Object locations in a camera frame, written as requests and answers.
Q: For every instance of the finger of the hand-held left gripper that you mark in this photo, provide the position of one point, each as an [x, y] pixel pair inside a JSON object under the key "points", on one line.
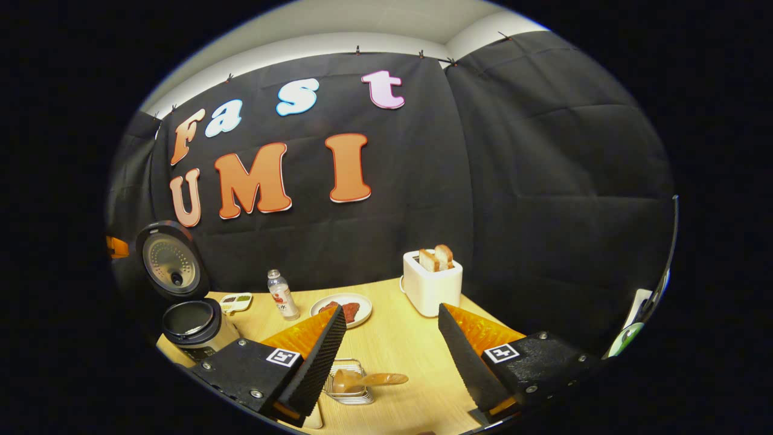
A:
{"points": [[118, 247]]}

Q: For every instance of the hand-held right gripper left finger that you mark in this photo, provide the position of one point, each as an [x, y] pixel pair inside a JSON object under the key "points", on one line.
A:
{"points": [[314, 362]]}

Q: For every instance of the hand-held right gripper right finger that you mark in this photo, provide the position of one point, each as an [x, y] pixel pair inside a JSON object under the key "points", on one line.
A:
{"points": [[468, 362]]}

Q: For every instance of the wooden spoon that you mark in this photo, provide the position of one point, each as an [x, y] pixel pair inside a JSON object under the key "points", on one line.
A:
{"points": [[380, 379]]}

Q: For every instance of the black rice cooker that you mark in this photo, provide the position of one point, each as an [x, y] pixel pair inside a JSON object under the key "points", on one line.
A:
{"points": [[205, 341]]}

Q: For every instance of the red meat piece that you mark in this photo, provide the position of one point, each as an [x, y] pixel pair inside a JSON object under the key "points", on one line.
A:
{"points": [[327, 307], [351, 311]]}

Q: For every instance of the clear drink bottle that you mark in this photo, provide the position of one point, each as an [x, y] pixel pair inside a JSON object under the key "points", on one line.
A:
{"points": [[284, 299]]}

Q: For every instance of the white round plate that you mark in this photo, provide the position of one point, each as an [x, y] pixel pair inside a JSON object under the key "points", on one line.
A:
{"points": [[362, 305]]}

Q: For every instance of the white toaster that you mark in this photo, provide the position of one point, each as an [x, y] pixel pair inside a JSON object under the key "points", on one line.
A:
{"points": [[432, 290]]}

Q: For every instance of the white divided grain dish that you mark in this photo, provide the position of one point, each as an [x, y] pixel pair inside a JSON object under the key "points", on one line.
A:
{"points": [[235, 302]]}

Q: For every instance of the toasted bread slice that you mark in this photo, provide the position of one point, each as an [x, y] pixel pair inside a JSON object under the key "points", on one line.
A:
{"points": [[429, 261], [445, 255]]}

